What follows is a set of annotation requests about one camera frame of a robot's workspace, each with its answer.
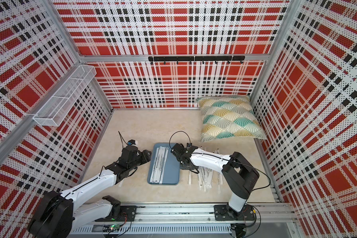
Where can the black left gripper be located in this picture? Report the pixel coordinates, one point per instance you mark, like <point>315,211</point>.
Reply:
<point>144,154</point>

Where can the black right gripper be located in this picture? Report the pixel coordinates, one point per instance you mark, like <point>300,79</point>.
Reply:
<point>183,167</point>

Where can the white straw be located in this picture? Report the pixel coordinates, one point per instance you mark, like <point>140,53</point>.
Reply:
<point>208,177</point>
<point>155,165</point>
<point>220,182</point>
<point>199,180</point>
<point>160,163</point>
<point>189,178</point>
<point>164,159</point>

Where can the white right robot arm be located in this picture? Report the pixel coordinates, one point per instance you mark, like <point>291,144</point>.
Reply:
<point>240,175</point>

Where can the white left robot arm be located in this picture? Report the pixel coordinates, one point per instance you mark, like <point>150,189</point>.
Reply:
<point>60,213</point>

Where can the blue storage box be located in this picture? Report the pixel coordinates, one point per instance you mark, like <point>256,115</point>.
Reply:
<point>172,170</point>

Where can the geometric patterned cushion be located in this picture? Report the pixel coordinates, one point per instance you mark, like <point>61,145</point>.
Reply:
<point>227,117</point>

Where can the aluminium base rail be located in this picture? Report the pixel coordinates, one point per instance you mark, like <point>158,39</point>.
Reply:
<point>266,219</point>

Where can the black hook rail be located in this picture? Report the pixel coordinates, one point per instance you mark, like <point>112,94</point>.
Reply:
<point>196,58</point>

